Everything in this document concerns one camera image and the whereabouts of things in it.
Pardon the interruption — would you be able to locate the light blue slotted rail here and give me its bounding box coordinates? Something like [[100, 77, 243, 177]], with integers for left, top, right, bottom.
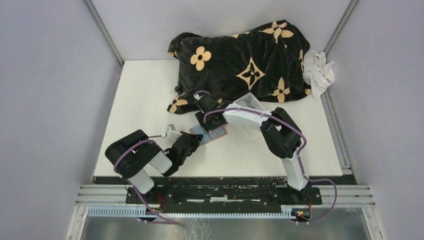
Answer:
[[86, 206, 294, 220]]

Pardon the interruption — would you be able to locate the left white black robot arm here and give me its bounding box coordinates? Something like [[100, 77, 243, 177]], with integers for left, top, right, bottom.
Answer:
[[104, 127, 204, 204]]

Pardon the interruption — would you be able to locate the white plastic card tray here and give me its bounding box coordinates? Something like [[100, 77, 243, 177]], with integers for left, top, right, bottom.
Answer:
[[226, 92, 266, 132]]

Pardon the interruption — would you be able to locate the white crumpled cloth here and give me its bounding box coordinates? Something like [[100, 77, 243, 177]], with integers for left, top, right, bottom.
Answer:
[[303, 50, 335, 100]]

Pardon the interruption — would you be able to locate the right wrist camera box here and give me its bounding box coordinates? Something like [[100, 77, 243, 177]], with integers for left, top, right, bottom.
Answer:
[[193, 92, 208, 102]]

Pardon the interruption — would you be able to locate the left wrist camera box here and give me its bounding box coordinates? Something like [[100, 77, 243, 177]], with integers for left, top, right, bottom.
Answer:
[[161, 124, 182, 140]]

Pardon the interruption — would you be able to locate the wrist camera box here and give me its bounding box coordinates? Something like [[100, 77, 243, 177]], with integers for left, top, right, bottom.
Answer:
[[161, 124, 182, 140], [193, 92, 208, 102]]

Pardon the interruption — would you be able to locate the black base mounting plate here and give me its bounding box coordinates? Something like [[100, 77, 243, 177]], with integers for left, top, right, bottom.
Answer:
[[142, 177, 323, 214]]

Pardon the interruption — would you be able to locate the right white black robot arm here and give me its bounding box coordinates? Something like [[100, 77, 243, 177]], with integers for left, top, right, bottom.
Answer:
[[193, 91, 309, 204]]

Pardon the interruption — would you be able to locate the black floral plush blanket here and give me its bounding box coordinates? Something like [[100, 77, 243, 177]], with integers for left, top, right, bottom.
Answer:
[[167, 20, 312, 115]]

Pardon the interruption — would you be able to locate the tan leather card holder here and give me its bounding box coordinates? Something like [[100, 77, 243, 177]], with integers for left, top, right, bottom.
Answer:
[[189, 125, 228, 146]]

